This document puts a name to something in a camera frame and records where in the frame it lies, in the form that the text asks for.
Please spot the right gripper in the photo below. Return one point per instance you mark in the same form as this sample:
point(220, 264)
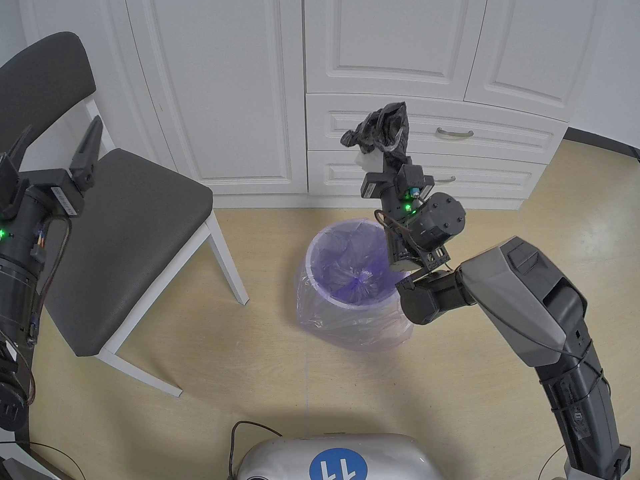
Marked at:
point(392, 203)

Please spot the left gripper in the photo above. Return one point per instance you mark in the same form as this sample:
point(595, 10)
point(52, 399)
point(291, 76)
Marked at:
point(25, 268)

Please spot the white paper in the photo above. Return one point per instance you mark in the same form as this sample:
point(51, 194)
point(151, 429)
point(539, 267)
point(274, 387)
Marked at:
point(369, 160)

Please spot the purple plastic bag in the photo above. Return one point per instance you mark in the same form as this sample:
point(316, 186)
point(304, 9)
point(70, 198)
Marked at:
point(350, 268)

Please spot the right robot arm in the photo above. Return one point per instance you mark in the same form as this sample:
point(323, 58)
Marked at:
point(520, 293)

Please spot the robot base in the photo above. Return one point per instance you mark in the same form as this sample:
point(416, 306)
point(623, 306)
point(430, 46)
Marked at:
point(280, 458)

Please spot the white trash bin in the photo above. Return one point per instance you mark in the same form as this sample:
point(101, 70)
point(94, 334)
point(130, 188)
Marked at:
point(350, 305)

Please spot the grey and white chair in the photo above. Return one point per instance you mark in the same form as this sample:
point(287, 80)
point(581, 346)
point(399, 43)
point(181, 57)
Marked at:
point(125, 218)

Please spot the white wardrobe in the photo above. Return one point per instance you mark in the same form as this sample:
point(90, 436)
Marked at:
point(225, 68)

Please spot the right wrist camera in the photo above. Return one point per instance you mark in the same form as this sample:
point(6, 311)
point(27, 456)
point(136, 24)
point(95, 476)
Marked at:
point(412, 178)

